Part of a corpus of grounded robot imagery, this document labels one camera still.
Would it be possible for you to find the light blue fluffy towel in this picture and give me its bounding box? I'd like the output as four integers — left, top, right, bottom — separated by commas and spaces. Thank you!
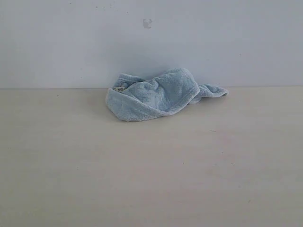
106, 68, 228, 122

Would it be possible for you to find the white printed paper label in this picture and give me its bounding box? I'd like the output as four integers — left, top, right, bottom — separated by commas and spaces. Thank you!
113, 87, 125, 92

